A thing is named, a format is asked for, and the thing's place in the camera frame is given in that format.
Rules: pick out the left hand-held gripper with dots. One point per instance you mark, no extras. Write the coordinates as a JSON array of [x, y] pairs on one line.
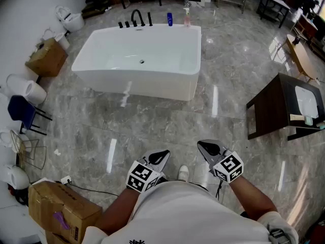
[[141, 177]]

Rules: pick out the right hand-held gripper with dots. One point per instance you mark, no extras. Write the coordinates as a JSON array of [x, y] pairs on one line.
[[227, 168]]

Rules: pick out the white bathtub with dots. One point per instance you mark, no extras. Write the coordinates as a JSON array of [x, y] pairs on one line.
[[132, 84]]

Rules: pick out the person's right forearm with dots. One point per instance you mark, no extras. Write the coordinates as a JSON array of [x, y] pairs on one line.
[[251, 199]]

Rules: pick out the person's left forearm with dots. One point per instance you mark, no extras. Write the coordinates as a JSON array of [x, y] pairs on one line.
[[116, 212]]

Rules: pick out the metal bathtub drain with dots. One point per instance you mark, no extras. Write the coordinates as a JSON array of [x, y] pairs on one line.
[[142, 61]]

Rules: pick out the person's white shoe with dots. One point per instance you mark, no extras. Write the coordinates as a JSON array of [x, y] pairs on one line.
[[183, 173]]

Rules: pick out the person's white shirt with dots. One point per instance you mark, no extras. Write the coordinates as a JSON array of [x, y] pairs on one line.
[[182, 212]]

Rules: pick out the dark wooden vanity cabinet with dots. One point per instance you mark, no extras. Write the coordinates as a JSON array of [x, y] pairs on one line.
[[271, 108]]

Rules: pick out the white power socket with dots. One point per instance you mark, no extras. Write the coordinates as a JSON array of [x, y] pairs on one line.
[[66, 179]]

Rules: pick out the green soap bar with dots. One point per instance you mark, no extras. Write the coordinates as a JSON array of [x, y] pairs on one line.
[[308, 120]]

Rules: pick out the white paper scrap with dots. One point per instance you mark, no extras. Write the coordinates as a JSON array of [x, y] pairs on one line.
[[57, 152]]

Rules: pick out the white sink basin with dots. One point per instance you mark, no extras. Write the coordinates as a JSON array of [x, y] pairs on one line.
[[306, 100]]

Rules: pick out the large cardboard box with tape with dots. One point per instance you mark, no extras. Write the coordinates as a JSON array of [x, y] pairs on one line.
[[63, 202]]

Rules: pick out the teal sponge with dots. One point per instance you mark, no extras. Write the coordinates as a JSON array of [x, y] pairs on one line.
[[321, 125]]

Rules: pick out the oval wooden coffee table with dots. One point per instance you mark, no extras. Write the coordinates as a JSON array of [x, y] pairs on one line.
[[303, 57]]

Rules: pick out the pink spray bottle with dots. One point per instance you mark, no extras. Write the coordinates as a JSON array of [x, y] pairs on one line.
[[187, 19]]

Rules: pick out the blue bottle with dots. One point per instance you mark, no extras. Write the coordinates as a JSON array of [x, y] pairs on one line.
[[169, 18]]

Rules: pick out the black cup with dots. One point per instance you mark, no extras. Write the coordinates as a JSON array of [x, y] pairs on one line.
[[296, 41]]

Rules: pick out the black arched faucet spout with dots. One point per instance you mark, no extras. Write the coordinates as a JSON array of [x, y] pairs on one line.
[[132, 14]]

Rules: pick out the blue chair with black legs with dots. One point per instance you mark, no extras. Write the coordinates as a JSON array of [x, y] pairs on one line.
[[21, 109]]

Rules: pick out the brown cardboard box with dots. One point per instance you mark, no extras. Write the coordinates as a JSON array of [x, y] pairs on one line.
[[48, 58]]

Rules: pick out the white cylindrical bin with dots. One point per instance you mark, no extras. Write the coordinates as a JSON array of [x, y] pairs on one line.
[[63, 41]]

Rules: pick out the brown wooden desk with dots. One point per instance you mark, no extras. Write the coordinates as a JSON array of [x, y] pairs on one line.
[[307, 27]]

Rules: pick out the white toilet with black seam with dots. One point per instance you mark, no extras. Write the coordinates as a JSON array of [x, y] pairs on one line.
[[73, 22]]

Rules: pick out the black frame table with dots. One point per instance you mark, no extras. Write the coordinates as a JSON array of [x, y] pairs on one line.
[[275, 2]]

